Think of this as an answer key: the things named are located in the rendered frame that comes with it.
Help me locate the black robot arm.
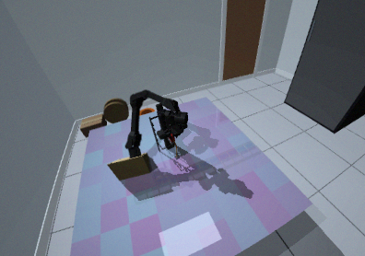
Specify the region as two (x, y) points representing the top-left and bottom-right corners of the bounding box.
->
(125, 89), (188, 158)

